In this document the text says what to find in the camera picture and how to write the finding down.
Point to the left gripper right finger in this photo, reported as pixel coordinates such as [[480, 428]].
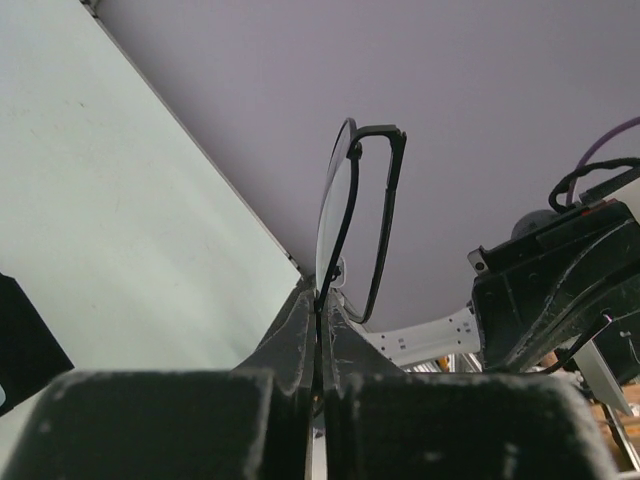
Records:
[[385, 423]]

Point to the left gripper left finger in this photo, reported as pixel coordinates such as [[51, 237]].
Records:
[[251, 422]]

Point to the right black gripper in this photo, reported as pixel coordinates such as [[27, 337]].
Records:
[[535, 292]]

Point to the thin wire-frame glasses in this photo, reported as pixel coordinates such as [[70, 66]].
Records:
[[337, 210]]

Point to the black glasses case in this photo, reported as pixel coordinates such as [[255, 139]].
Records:
[[31, 357]]

